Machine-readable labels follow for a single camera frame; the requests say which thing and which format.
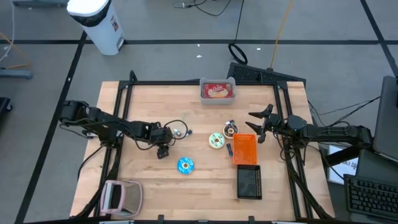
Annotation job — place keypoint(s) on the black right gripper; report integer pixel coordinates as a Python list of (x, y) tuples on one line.
[(267, 124)]

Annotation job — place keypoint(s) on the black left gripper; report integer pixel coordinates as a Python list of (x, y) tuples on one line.
[(158, 133)]

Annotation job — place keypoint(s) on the blue frosted toy donut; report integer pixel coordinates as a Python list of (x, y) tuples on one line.
[(180, 166)]

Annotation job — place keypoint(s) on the chocolate frosted toy donut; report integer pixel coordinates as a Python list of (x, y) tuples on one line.
[(225, 133)]

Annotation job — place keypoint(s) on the mint frosted toy donut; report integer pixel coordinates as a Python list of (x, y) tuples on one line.
[(211, 140)]

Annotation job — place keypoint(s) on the blue marker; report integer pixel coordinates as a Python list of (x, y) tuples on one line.
[(229, 149)]

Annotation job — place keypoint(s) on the red Orville popcorn packet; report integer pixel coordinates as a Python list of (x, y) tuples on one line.
[(217, 91)]

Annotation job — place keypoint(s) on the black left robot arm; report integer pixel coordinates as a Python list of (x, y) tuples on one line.
[(102, 119)]

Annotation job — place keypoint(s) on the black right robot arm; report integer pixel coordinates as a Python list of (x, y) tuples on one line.
[(329, 132)]

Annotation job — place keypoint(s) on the orange plastic basket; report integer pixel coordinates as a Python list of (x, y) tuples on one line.
[(245, 149)]

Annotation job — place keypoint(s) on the grey plastic bin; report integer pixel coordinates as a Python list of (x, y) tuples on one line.
[(202, 101)]

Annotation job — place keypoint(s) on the black perforated panel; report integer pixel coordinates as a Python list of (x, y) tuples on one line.
[(252, 74)]

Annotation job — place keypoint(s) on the black plastic basket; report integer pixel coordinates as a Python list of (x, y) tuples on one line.
[(248, 182)]

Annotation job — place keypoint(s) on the pink mesh desk organizer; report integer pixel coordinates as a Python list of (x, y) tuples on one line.
[(133, 197)]

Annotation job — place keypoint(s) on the black table edge clamp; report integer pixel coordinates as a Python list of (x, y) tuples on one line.
[(251, 219), (160, 219)]

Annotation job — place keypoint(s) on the white paper sheet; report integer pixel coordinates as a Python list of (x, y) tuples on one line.
[(340, 168)]

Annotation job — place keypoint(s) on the grey laptop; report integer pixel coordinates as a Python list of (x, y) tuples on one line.
[(385, 118)]

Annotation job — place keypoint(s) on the white trash can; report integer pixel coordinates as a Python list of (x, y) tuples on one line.
[(99, 28)]

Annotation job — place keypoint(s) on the black keyboard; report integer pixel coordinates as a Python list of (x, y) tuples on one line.
[(370, 196)]

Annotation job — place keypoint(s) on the grey floor bar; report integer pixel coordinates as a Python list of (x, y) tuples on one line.
[(15, 74)]

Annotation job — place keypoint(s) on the black caster base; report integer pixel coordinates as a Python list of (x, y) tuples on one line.
[(3, 105)]

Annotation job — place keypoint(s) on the grey flat floor base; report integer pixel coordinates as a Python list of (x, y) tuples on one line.
[(37, 3)]

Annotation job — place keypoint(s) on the black aluminium table frame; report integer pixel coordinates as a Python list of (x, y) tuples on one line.
[(174, 82)]

